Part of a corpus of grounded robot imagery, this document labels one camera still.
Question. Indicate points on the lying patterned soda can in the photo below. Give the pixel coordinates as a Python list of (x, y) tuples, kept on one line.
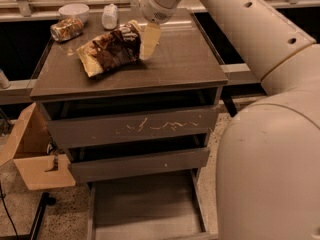
[(66, 29)]

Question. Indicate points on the bottom grey drawer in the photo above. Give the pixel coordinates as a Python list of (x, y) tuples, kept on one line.
[(164, 206)]

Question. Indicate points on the white crumpled plastic bottle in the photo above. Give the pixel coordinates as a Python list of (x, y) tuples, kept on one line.
[(110, 17)]

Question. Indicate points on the open cardboard box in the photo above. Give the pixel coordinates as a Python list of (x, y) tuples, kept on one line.
[(27, 145)]

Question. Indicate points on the brown chip bag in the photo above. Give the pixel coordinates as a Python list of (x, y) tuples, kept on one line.
[(111, 50)]

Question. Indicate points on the white bowl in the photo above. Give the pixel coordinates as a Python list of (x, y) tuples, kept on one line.
[(77, 10)]

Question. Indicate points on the grey drawer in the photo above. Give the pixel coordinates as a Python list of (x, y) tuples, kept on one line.
[(164, 206), (120, 160), (90, 123)]

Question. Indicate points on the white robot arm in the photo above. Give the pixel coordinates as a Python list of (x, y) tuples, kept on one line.
[(268, 160)]

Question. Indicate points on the middle grey drawer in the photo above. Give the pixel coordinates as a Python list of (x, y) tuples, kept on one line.
[(120, 160)]

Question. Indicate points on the black stand base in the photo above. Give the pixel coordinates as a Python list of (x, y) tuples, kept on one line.
[(45, 200)]

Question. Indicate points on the top grey drawer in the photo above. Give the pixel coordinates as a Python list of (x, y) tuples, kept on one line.
[(90, 123)]

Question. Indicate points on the grey drawer cabinet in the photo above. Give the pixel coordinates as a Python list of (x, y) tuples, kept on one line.
[(182, 61)]

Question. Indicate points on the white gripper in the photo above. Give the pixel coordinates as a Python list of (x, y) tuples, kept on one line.
[(150, 6)]

